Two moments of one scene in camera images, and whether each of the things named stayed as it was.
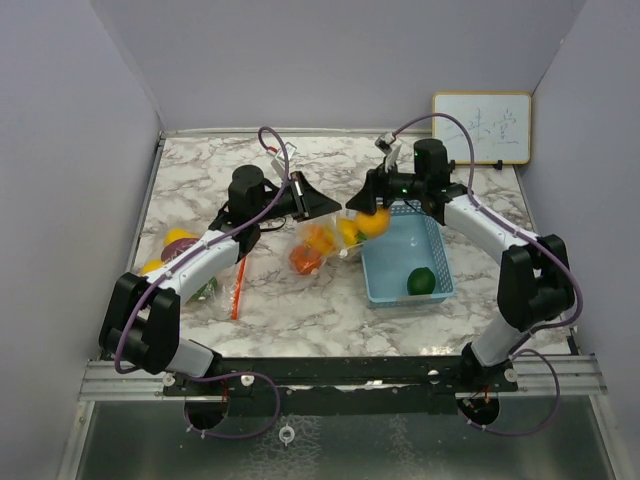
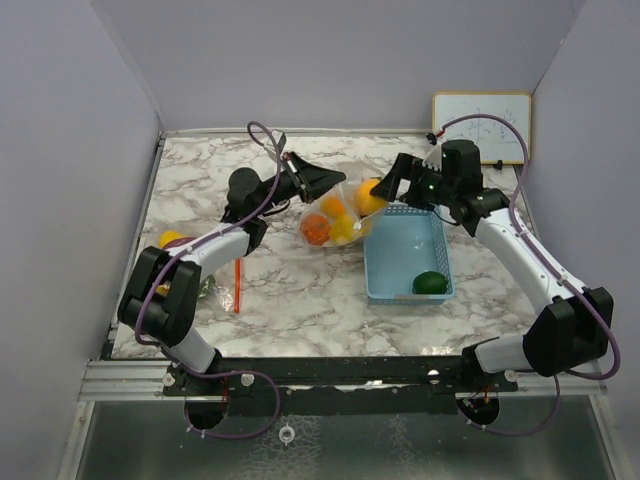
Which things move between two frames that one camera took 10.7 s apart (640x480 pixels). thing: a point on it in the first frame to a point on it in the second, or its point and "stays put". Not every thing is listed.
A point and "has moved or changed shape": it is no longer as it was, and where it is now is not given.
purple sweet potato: x=175 y=247 stays put
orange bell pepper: x=320 y=238 has moved or changed shape
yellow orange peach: x=374 y=225 has moved or changed shape
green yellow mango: x=204 y=292 stays put
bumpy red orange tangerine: x=303 y=259 to x=316 y=228
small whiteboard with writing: x=499 y=124 stays put
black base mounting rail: x=340 y=386 stays put
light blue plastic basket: x=411 y=239 stays put
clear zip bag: x=322 y=241 has moved or changed shape
